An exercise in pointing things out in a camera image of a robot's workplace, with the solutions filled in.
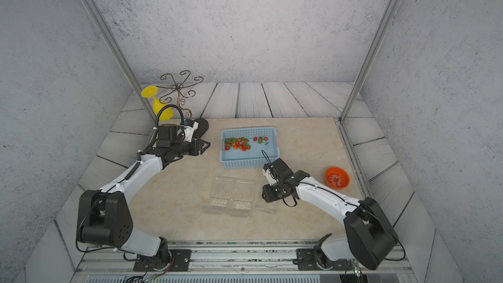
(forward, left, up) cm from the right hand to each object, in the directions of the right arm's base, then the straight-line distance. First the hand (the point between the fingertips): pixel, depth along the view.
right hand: (267, 195), depth 83 cm
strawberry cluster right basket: (+35, +4, -6) cm, 35 cm away
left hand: (+18, +25, +12) cm, 33 cm away
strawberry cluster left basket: (+31, +16, -4) cm, 36 cm away
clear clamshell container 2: (+3, +11, -7) cm, 13 cm away
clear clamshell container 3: (-1, +3, -7) cm, 8 cm away
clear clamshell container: (+4, +22, -6) cm, 23 cm away
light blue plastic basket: (+18, +6, +2) cm, 19 cm away
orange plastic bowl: (+10, -32, -4) cm, 34 cm away
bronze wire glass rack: (+53, +52, +21) cm, 78 cm away
